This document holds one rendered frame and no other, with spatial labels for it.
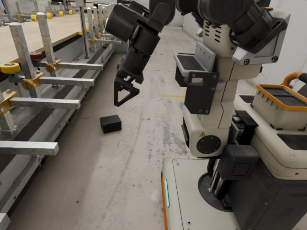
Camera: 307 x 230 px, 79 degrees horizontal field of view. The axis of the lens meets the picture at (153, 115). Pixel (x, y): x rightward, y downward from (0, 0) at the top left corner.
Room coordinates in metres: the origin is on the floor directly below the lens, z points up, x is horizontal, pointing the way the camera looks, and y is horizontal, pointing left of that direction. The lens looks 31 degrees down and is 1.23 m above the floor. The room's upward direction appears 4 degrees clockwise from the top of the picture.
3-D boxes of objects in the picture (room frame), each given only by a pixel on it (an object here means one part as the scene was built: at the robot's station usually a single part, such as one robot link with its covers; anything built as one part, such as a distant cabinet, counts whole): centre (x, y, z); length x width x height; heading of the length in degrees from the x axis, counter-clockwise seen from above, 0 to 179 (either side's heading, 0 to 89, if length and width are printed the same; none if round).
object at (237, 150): (0.67, -0.29, 0.68); 0.28 x 0.27 x 0.25; 4
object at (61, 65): (1.18, 0.58, 0.84); 0.43 x 0.03 x 0.04; 94
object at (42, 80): (0.93, 0.56, 0.83); 0.43 x 0.03 x 0.04; 94
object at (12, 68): (0.91, 0.75, 0.85); 0.08 x 0.08 x 0.11
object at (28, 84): (0.90, 0.64, 0.83); 0.14 x 0.06 x 0.05; 4
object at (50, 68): (1.15, 0.66, 0.84); 0.14 x 0.06 x 0.05; 4
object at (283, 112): (0.75, -0.56, 0.87); 0.23 x 0.15 x 0.11; 4
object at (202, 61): (0.72, -0.16, 0.99); 0.28 x 0.16 x 0.22; 4
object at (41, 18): (1.13, 0.66, 0.90); 0.04 x 0.04 x 0.48; 4
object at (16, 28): (0.88, 0.64, 0.87); 0.04 x 0.04 x 0.48; 4
